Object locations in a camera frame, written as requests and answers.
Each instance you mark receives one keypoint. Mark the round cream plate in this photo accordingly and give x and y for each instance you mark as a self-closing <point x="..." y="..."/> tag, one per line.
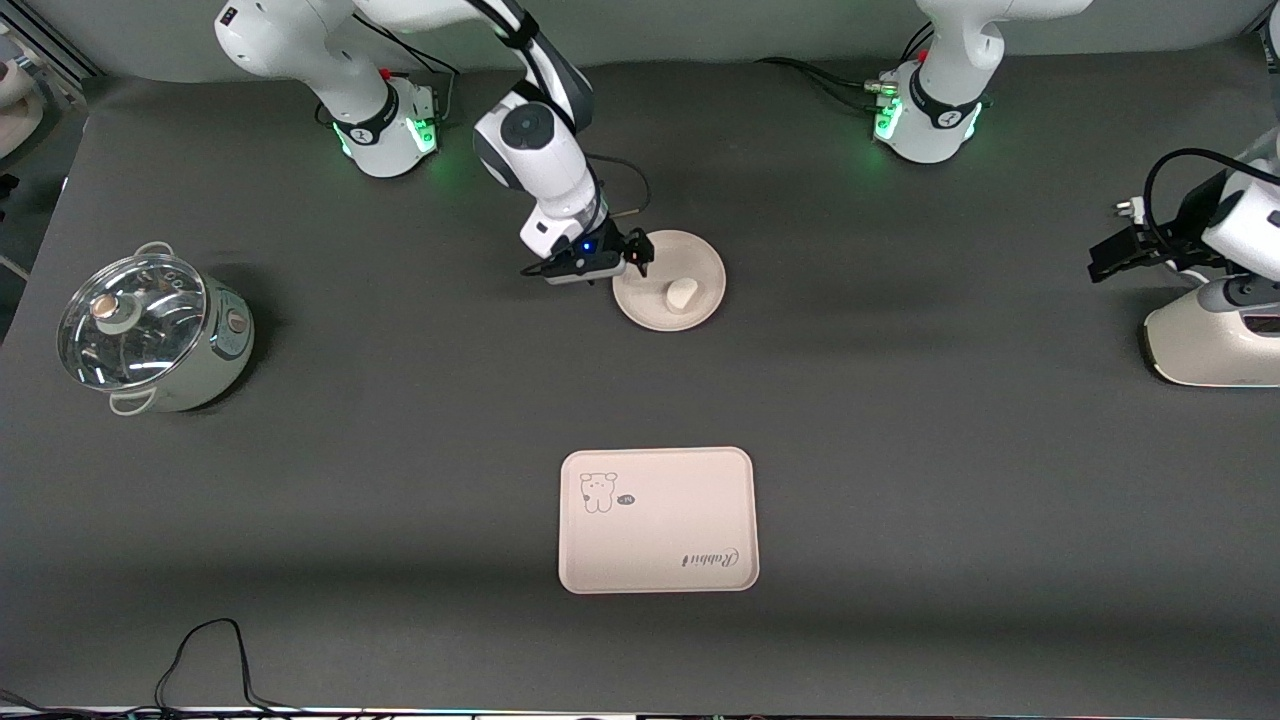
<point x="690" y="255"/>

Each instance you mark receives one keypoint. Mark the cream rectangular rabbit-print tray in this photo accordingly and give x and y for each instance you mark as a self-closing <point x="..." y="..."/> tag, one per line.
<point x="660" y="540"/>

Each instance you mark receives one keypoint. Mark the aluminium frame profile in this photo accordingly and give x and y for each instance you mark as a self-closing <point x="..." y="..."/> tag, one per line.
<point x="55" y="40"/>

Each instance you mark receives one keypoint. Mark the white half-round bun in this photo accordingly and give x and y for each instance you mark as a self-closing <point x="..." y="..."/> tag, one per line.
<point x="682" y="296"/>

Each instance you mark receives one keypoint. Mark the white two-slot toaster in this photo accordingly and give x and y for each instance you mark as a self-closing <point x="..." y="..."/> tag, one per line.
<point x="1200" y="345"/>

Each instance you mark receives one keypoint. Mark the pale green electric pot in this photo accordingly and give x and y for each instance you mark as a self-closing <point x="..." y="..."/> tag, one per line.
<point x="225" y="350"/>

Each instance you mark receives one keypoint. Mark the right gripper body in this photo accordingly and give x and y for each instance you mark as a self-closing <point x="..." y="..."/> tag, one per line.
<point x="618" y="245"/>

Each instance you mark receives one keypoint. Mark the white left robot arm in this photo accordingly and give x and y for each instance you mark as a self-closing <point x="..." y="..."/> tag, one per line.
<point x="940" y="110"/>

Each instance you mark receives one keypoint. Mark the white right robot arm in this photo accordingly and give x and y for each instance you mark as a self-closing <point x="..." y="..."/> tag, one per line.
<point x="540" y="150"/>

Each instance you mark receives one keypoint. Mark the glass pot lid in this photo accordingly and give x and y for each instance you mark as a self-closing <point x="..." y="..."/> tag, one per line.
<point x="130" y="320"/>

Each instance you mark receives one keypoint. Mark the pinkish white background object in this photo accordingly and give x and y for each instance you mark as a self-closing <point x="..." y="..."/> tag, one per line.
<point x="20" y="105"/>

